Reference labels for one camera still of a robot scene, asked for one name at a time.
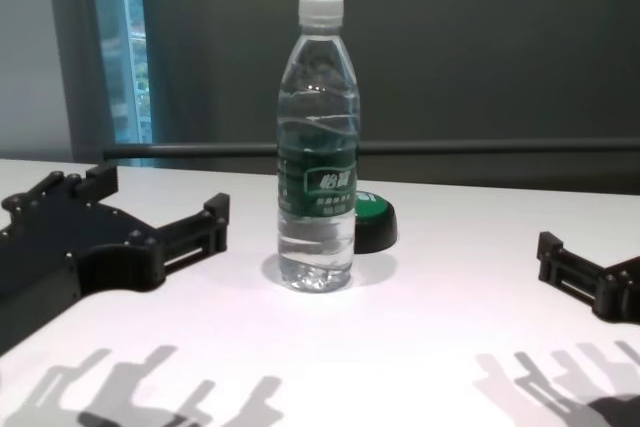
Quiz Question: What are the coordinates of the dark thin handrail bar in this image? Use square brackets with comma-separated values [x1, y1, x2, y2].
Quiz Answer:
[102, 139, 640, 159]

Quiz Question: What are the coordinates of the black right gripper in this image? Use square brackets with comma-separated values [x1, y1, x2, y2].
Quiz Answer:
[537, 230, 640, 324]

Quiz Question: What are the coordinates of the green YES button black base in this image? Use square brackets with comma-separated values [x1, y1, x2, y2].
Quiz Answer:
[353, 190, 400, 255]

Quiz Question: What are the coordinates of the clear water bottle green label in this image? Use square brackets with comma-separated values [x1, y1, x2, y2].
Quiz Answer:
[276, 0, 362, 293]

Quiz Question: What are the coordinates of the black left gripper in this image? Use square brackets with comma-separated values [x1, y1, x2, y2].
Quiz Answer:
[0, 164, 232, 304]

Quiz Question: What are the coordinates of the teal window glass strip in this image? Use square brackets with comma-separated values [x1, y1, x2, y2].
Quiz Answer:
[97, 0, 156, 146]

